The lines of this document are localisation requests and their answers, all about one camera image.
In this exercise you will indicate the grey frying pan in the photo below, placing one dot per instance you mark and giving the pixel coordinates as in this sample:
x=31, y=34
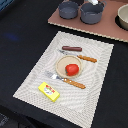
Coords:
x=68, y=9

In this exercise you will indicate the wooden handled knife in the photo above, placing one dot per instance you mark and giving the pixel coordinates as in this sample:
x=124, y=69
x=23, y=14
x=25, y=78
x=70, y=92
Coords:
x=80, y=56

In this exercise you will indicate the beige bowl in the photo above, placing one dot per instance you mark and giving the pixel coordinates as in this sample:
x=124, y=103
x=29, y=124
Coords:
x=123, y=16

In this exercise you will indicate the grey cooking pot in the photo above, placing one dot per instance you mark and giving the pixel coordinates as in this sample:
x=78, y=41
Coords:
x=91, y=14

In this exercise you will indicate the brown toy sausage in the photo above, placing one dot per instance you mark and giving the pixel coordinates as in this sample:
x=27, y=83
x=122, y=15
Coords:
x=72, y=48

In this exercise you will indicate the yellow butter box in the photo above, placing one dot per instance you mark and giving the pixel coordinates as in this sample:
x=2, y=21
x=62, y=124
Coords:
x=50, y=92

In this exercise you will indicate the tan wooden plate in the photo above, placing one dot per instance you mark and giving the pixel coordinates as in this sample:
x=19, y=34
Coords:
x=64, y=61

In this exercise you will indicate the red toy tomato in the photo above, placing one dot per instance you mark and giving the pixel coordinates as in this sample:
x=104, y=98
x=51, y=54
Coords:
x=72, y=69

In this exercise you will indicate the beige woven placemat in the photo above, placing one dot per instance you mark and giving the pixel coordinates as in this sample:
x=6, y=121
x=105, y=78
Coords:
x=74, y=104

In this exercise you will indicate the wooden handled fork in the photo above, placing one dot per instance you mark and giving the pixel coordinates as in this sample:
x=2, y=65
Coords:
x=66, y=80

